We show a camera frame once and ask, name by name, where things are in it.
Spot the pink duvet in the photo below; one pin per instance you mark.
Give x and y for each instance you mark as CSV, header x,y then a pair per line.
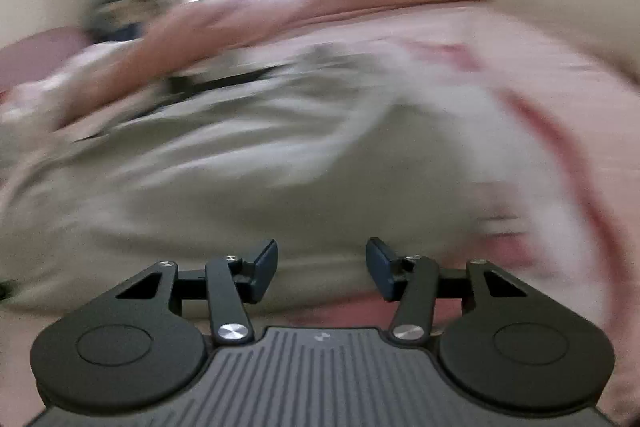
x,y
300,2

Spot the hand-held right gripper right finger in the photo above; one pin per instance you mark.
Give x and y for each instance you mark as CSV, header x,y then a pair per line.
x,y
380,267

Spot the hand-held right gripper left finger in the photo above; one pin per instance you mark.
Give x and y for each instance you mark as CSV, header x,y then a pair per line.
x,y
265,267

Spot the purple pillow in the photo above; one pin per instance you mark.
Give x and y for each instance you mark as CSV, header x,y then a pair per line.
x,y
40,52

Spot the pink printed bed sheet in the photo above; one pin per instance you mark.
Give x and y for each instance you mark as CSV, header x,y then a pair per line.
x,y
550,72

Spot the white quilt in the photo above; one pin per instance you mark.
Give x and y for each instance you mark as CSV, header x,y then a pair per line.
x,y
45,92

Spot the grey and black jacket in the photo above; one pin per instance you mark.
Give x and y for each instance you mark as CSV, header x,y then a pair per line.
x,y
225,187

